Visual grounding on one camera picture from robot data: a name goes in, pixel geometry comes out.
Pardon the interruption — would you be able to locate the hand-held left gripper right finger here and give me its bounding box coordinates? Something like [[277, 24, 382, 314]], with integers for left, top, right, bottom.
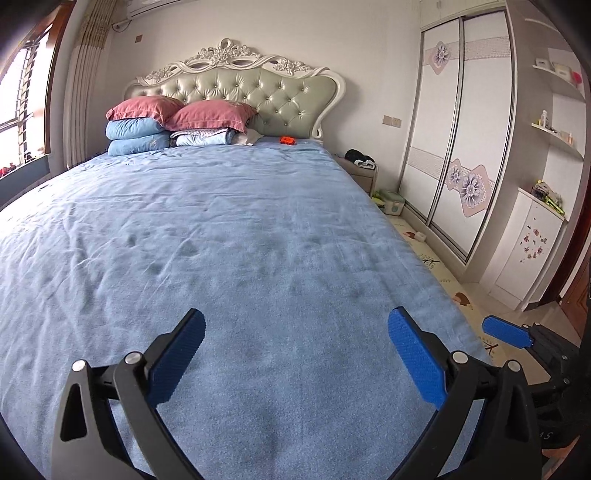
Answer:
[[387, 306, 541, 480]]

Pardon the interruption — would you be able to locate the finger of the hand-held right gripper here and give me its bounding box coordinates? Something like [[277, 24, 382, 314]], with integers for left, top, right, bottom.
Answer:
[[481, 315, 546, 354]]

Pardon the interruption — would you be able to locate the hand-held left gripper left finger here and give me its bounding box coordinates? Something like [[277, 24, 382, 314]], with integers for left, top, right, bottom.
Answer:
[[50, 308, 207, 480]]

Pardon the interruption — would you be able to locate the brown wooden door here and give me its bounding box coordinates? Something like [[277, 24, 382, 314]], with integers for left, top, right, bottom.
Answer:
[[561, 258, 591, 342]]

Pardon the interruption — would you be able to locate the white stickered cabinet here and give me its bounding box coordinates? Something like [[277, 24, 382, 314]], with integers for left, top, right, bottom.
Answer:
[[480, 187, 568, 310]]

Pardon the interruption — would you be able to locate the cartoon tree play mat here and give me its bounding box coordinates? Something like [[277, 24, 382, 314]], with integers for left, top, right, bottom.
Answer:
[[385, 203, 513, 370]]

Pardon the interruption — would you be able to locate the blue bedsheet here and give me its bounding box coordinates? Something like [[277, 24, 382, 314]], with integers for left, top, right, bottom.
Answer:
[[0, 138, 492, 480]]

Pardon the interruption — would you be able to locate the green storage box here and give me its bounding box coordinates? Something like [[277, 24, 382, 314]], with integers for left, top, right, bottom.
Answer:
[[381, 189, 407, 217]]

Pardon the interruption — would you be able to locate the grey nightstand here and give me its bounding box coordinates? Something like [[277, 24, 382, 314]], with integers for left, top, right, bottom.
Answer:
[[335, 154, 379, 195]]

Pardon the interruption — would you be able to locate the folded blue quilt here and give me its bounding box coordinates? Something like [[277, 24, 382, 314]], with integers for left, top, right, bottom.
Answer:
[[105, 117, 169, 140], [107, 134, 172, 157]]

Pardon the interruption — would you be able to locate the black clothing pile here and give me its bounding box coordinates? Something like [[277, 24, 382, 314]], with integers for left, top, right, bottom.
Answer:
[[345, 148, 376, 167]]

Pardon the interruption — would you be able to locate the white flowered sliding wardrobe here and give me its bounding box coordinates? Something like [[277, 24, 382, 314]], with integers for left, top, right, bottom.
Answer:
[[397, 11, 518, 278]]

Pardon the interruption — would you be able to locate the folded pale patterned blanket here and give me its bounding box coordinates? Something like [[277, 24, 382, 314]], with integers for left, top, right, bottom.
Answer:
[[170, 128, 247, 147]]

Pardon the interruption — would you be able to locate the pink pillow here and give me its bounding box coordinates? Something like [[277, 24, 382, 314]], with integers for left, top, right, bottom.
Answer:
[[164, 100, 258, 134], [106, 96, 185, 126]]

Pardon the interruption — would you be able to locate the row of windowsill items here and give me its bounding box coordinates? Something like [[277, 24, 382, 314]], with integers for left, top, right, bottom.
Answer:
[[0, 152, 47, 178]]

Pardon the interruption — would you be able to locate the tufted green bed headboard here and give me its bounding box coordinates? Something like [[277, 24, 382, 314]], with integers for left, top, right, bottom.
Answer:
[[121, 38, 346, 153]]

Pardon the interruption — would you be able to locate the beige striped curtain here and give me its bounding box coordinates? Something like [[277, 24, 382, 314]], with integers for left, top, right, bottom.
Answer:
[[62, 0, 116, 169]]

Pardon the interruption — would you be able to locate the wooden framed window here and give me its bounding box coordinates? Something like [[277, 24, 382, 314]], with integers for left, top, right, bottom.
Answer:
[[0, 32, 61, 185]]

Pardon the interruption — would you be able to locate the white air conditioner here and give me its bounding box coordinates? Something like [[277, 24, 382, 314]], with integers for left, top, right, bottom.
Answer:
[[127, 0, 160, 19]]

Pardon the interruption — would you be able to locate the white corner wall shelf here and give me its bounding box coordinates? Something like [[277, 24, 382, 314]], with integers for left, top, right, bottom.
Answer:
[[531, 58, 586, 100], [531, 121, 585, 160]]

